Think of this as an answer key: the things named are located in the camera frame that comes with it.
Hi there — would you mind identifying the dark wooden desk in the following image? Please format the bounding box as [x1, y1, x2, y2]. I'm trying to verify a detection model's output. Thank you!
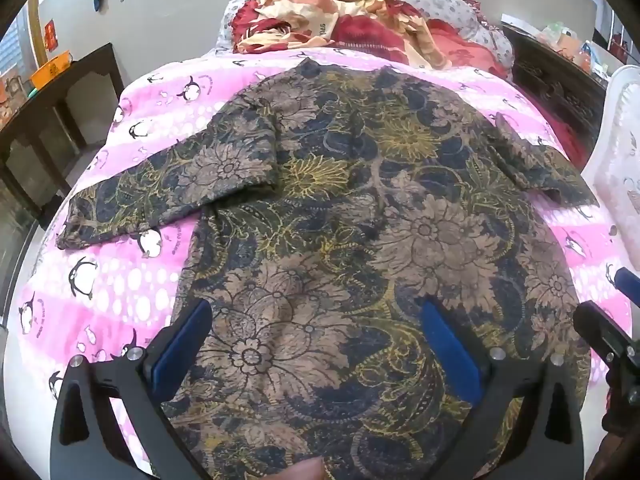
[0, 42, 126, 221]

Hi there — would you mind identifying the white ornate chair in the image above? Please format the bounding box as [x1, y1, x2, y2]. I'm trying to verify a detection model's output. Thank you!
[582, 64, 640, 306]

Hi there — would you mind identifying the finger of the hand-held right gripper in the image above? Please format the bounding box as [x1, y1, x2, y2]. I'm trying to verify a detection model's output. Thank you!
[614, 266, 640, 307]
[573, 301, 636, 362]

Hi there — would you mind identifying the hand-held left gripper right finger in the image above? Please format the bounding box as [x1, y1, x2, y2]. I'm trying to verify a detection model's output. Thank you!
[420, 300, 586, 480]

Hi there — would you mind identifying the pink penguin print blanket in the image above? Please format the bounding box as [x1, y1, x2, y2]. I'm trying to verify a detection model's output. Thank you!
[15, 47, 636, 480]

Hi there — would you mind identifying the grey floral pillow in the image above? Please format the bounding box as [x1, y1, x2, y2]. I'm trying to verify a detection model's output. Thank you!
[217, 0, 516, 78]

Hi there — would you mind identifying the orange box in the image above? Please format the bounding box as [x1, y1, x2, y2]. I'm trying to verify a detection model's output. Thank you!
[30, 50, 71, 88]

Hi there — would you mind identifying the dark floral batik shirt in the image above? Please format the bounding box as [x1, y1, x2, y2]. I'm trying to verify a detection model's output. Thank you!
[56, 57, 601, 480]

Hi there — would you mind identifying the red gold floral blanket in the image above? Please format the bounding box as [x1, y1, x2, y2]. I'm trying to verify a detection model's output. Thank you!
[231, 0, 511, 81]

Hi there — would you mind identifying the pile of small packets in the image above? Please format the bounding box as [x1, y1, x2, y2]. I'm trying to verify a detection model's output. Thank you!
[535, 21, 613, 77]

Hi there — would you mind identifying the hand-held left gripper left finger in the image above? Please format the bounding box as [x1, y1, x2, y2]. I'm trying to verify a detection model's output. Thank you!
[50, 299, 213, 480]

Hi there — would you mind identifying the dark carved wooden headboard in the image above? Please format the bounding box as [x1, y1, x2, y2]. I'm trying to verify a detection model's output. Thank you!
[500, 22, 608, 171]

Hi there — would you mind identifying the salmon pink pillow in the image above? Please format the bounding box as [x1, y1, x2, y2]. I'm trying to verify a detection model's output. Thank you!
[427, 22, 511, 81]

